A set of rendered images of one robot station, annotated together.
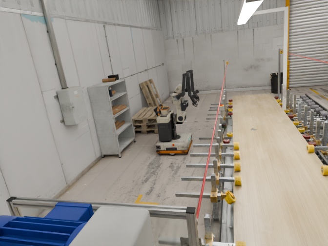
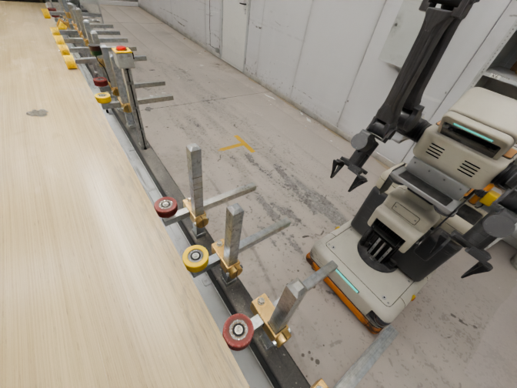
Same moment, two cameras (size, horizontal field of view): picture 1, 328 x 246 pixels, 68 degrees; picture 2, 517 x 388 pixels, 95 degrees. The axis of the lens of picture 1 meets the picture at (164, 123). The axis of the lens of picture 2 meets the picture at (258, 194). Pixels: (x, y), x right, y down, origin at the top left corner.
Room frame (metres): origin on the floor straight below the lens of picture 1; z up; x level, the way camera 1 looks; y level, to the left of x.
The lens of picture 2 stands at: (4.58, -1.48, 1.58)
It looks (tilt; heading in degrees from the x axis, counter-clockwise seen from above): 44 degrees down; 120
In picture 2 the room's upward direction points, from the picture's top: 11 degrees clockwise
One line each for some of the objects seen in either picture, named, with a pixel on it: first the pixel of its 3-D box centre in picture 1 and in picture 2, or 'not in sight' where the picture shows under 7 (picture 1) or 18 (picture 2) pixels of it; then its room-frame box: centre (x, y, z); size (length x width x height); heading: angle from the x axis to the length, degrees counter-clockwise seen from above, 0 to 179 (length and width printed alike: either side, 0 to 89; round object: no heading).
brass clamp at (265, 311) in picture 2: not in sight; (270, 319); (4.54, -1.20, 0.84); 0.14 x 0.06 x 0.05; 163
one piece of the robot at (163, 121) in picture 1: (168, 124); (410, 219); (4.87, -0.08, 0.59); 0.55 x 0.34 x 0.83; 163
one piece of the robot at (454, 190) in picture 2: (184, 104); (421, 192); (4.76, -0.45, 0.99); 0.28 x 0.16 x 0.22; 163
